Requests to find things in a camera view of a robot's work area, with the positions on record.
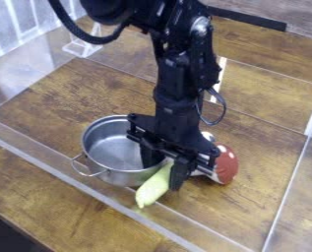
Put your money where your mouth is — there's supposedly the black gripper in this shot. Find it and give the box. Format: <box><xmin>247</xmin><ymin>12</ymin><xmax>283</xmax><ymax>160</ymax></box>
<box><xmin>126</xmin><ymin>113</ymin><xmax>219</xmax><ymax>191</ymax></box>

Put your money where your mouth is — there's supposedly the light green plush spoon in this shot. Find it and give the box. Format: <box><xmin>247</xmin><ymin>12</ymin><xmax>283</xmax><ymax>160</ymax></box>
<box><xmin>134</xmin><ymin>161</ymin><xmax>174</xmax><ymax>209</ymax></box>

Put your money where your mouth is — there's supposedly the small stainless steel pot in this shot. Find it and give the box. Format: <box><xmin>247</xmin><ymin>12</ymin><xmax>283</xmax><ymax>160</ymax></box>
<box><xmin>71</xmin><ymin>115</ymin><xmax>166</xmax><ymax>187</ymax></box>

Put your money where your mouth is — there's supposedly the plush red cap mushroom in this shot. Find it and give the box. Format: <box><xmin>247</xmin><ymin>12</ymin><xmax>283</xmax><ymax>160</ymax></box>
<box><xmin>191</xmin><ymin>131</ymin><xmax>238</xmax><ymax>185</ymax></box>

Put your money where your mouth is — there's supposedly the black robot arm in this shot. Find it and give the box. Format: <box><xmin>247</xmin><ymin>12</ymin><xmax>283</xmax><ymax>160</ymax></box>
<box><xmin>80</xmin><ymin>0</ymin><xmax>219</xmax><ymax>190</ymax></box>

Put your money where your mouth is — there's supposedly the clear acrylic front barrier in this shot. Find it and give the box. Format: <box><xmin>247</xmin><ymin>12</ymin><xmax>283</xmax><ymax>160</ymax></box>
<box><xmin>0</xmin><ymin>123</ymin><xmax>253</xmax><ymax>252</ymax></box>

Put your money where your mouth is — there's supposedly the clear acrylic barrier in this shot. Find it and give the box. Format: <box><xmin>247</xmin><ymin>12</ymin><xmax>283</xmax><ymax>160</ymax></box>
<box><xmin>59</xmin><ymin>31</ymin><xmax>312</xmax><ymax>135</ymax></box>
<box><xmin>0</xmin><ymin>123</ymin><xmax>253</xmax><ymax>252</ymax></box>

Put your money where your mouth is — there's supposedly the clear acrylic back barrier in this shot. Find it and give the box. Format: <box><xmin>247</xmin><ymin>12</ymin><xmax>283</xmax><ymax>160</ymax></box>
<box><xmin>59</xmin><ymin>31</ymin><xmax>312</xmax><ymax>135</ymax></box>

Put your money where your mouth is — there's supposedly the black bar on table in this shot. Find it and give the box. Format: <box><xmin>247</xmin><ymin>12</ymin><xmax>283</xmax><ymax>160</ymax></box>
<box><xmin>207</xmin><ymin>6</ymin><xmax>286</xmax><ymax>32</ymax></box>

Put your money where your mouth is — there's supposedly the clear acrylic triangle bracket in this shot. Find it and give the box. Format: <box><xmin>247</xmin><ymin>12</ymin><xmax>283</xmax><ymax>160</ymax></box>
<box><xmin>61</xmin><ymin>23</ymin><xmax>103</xmax><ymax>58</ymax></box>

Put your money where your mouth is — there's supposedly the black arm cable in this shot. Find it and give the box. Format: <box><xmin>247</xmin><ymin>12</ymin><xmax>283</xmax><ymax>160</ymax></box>
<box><xmin>45</xmin><ymin>0</ymin><xmax>229</xmax><ymax>127</ymax></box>

